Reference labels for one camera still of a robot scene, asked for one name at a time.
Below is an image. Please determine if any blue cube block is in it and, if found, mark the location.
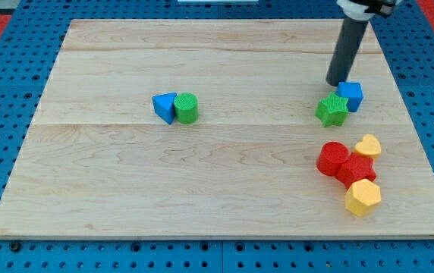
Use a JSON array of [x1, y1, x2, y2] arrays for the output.
[[335, 82, 363, 112]]

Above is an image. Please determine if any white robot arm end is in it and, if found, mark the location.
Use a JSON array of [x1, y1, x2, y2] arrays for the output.
[[336, 0, 404, 21]]

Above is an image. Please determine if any green star block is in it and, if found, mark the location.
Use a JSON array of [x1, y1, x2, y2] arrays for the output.
[[315, 92, 349, 127]]

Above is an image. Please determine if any red star block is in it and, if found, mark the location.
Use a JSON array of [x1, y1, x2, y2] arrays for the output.
[[335, 152, 376, 190]]

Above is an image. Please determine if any green cylinder block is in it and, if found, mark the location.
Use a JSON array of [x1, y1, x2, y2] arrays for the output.
[[174, 93, 199, 124]]

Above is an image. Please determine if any blue triangle block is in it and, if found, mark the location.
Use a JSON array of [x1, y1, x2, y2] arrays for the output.
[[152, 93, 177, 124]]

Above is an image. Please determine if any light wooden board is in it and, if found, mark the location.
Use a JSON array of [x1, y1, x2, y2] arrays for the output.
[[0, 19, 434, 240]]

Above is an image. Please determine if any red cylinder block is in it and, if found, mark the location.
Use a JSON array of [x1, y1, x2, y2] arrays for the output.
[[316, 142, 350, 176]]

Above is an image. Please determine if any yellow heart block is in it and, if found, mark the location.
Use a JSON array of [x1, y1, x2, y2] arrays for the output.
[[354, 133, 382, 159]]

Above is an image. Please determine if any yellow hexagon block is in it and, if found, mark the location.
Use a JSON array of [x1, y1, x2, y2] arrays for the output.
[[344, 179, 382, 217]]

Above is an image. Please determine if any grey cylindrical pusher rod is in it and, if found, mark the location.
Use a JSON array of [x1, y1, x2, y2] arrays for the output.
[[326, 17, 369, 86]]

